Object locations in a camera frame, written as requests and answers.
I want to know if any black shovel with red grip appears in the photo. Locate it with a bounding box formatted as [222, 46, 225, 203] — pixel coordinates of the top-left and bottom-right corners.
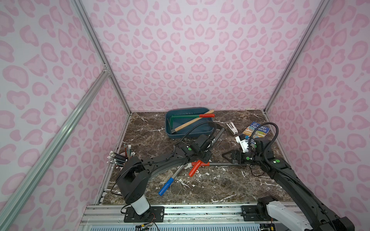
[199, 162, 245, 167]

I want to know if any wooden handled small hoe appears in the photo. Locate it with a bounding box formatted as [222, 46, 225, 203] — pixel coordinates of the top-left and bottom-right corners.
[171, 110, 215, 134]

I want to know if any green hoe with red grip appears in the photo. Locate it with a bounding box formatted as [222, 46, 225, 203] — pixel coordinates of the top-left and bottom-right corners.
[169, 113, 215, 128]

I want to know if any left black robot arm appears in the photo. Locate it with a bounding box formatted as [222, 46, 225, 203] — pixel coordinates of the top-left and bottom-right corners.
[115, 135, 219, 215]

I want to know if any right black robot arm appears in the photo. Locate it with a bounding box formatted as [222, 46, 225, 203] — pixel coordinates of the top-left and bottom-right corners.
[222, 138, 355, 231]

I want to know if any teal plastic storage box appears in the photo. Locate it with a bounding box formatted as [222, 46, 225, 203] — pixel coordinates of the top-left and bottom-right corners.
[165, 107, 214, 140]

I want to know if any blue treehouse paperback book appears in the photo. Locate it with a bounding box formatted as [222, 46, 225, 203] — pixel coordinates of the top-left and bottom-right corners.
[243, 122, 270, 138]

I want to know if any white stapler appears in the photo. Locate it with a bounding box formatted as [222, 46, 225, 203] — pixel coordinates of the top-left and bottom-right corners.
[226, 122, 239, 136]

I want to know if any chrome tool with blue grip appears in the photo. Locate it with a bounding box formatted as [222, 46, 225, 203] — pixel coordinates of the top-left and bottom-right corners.
[159, 165, 185, 196]

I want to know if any bundle of pens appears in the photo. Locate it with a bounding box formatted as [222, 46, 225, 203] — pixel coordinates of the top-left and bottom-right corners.
[108, 144, 136, 168]

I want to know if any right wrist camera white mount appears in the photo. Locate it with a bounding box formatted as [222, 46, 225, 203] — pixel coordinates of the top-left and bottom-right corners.
[235, 134, 249, 153]

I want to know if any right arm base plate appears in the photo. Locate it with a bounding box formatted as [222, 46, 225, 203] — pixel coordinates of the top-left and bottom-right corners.
[241, 196, 278, 221]

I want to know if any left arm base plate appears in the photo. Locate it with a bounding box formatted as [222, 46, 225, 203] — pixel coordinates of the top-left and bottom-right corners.
[120, 206, 165, 223]

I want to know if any aluminium front rail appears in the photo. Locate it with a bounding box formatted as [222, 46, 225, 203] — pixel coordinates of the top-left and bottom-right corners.
[78, 203, 289, 231]

